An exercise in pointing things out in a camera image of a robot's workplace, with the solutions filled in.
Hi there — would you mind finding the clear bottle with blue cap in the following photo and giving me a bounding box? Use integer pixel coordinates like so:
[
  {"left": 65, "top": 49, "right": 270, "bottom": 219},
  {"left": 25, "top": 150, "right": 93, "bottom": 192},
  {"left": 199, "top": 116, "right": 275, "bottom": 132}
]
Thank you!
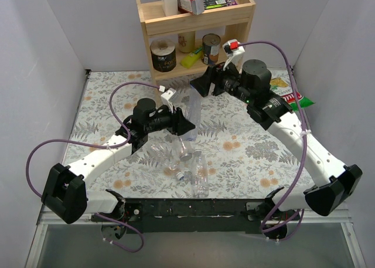
[{"left": 183, "top": 86, "right": 202, "bottom": 141}]

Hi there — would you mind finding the clear bottle with white cap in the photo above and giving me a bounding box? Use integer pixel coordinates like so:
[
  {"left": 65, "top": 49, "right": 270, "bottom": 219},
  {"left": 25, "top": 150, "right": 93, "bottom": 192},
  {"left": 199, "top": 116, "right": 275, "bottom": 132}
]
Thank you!
[{"left": 190, "top": 149, "right": 209, "bottom": 198}]

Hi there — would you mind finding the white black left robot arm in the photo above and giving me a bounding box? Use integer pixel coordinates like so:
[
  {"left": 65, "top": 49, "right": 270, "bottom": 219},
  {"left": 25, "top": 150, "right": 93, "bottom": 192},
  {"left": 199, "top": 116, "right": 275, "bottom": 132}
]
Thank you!
[{"left": 42, "top": 98, "right": 195, "bottom": 224}]

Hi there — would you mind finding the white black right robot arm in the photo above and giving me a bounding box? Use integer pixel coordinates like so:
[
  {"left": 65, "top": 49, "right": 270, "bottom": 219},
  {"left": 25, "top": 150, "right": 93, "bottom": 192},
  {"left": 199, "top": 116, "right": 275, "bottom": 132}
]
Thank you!
[{"left": 190, "top": 60, "right": 363, "bottom": 220}]

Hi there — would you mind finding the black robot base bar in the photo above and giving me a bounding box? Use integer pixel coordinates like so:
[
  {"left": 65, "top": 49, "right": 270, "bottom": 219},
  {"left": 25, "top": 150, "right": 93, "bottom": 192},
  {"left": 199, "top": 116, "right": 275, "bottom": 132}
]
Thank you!
[{"left": 90, "top": 189, "right": 302, "bottom": 240}]

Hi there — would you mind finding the clear bottle with silver cap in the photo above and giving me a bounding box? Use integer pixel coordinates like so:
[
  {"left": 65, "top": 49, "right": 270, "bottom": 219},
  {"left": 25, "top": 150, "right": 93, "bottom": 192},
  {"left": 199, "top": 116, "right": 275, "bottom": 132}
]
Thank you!
[{"left": 173, "top": 137, "right": 193, "bottom": 162}]

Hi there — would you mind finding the crushed clear bottle blue-white cap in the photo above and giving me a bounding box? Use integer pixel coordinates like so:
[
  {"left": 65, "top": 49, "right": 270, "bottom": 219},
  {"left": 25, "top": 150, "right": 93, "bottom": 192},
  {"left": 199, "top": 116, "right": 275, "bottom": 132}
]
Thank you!
[{"left": 148, "top": 143, "right": 185, "bottom": 181}]

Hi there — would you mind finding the white tall bottle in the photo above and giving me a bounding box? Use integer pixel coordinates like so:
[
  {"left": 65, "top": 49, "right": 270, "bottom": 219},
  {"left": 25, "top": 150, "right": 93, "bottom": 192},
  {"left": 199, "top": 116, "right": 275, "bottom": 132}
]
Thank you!
[{"left": 162, "top": 0, "right": 178, "bottom": 16}]

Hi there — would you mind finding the yellow green packet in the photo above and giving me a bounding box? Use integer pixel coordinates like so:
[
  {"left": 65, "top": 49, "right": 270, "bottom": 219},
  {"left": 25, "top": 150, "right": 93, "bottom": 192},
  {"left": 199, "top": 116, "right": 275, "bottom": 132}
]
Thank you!
[{"left": 180, "top": 46, "right": 202, "bottom": 69}]

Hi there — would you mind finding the tin food can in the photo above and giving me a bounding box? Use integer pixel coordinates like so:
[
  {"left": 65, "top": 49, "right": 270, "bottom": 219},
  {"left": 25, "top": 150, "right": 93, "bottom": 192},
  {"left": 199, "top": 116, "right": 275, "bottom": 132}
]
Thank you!
[{"left": 202, "top": 33, "right": 221, "bottom": 65}]

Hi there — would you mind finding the wooden two-tier shelf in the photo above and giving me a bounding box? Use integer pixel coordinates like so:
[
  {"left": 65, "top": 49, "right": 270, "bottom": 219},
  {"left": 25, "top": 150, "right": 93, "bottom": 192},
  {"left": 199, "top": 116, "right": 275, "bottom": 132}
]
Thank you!
[{"left": 136, "top": 0, "right": 255, "bottom": 84}]

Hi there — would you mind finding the cream cylindrical jar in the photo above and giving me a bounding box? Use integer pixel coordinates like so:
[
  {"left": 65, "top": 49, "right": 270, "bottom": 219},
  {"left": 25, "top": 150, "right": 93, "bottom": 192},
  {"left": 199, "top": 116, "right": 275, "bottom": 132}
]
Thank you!
[{"left": 178, "top": 31, "right": 196, "bottom": 53}]

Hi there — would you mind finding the black wrapped paper roll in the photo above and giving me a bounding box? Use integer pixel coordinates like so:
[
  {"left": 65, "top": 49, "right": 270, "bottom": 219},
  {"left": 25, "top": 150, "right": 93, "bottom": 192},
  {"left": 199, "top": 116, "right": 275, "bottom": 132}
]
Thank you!
[{"left": 150, "top": 39, "right": 176, "bottom": 73}]

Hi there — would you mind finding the green white chips bag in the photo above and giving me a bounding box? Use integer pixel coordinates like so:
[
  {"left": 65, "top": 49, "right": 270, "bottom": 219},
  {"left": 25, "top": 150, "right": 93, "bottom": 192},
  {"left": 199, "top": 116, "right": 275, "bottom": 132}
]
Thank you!
[{"left": 270, "top": 77, "right": 315, "bottom": 111}]

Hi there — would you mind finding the floral patterned table mat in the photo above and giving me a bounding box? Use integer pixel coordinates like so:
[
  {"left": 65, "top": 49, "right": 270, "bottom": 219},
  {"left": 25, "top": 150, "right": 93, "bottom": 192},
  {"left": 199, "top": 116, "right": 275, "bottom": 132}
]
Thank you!
[{"left": 63, "top": 71, "right": 299, "bottom": 199}]

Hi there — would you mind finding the red grey carton box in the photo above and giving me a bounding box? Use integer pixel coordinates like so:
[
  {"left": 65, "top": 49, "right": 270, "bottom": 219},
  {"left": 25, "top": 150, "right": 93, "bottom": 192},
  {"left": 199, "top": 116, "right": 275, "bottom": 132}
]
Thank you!
[{"left": 178, "top": 0, "right": 204, "bottom": 15}]

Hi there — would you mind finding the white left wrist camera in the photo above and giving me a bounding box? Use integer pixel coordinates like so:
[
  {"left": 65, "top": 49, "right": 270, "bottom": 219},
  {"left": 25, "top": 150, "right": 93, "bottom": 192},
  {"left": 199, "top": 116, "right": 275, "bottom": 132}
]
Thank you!
[{"left": 161, "top": 88, "right": 177, "bottom": 113}]

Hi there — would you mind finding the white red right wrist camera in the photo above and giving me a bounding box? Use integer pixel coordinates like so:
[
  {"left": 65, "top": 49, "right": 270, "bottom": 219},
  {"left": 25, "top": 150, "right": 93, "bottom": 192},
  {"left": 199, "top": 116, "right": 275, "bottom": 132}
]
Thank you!
[{"left": 222, "top": 39, "right": 245, "bottom": 70}]

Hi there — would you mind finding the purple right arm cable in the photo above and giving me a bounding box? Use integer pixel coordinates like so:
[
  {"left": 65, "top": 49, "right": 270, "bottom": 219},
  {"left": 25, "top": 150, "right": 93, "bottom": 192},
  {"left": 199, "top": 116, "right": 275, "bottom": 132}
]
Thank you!
[{"left": 240, "top": 40, "right": 309, "bottom": 241}]

